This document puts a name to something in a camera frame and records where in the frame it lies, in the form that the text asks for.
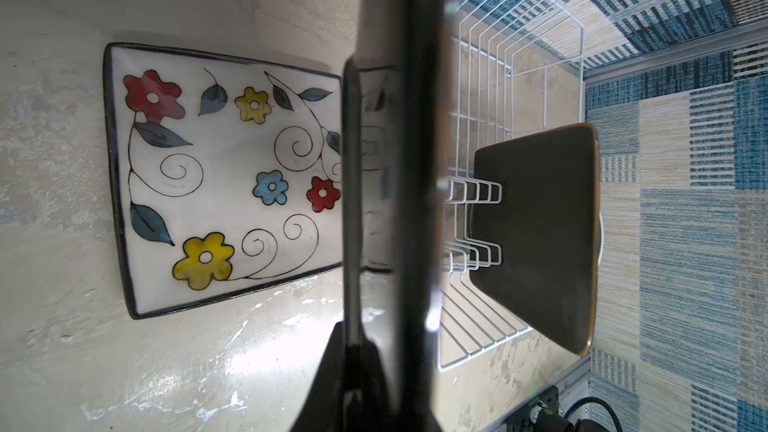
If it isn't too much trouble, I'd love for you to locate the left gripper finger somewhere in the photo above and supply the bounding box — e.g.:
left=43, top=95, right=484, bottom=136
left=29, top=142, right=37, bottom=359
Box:
left=291, top=322, right=390, bottom=431

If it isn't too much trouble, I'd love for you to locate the square floral plate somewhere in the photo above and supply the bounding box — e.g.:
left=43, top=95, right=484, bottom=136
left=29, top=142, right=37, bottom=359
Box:
left=103, top=42, right=342, bottom=320
left=470, top=123, right=601, bottom=356
left=342, top=0, right=453, bottom=431

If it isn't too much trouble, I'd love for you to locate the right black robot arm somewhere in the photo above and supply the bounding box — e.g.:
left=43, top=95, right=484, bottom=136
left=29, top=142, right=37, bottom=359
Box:
left=501, top=386, right=623, bottom=432

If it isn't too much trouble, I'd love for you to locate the white wire dish rack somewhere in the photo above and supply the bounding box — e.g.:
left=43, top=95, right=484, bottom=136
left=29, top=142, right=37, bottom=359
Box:
left=437, top=0, right=585, bottom=372

